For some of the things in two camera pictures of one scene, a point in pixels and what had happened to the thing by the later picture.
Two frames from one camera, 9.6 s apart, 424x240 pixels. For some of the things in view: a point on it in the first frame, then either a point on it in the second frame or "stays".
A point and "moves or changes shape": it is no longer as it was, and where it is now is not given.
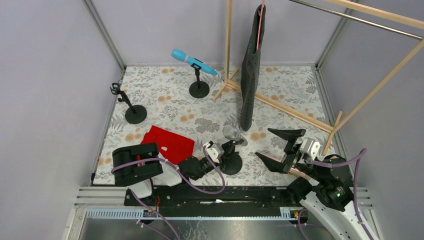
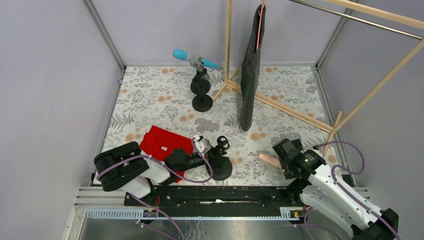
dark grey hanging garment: x=249 y=72 stays
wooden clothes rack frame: x=336 y=126 stays
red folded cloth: x=172 y=147 stays
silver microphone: x=230 y=132 -> x=195 y=61
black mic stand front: x=231 y=162 -> x=201 y=103
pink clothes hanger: x=261 y=14 stays
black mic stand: x=136 y=114 moves or changes shape
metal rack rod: x=360 y=19 stays
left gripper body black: x=226 y=149 -> x=214 y=151
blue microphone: x=180 y=56 moves or changes shape
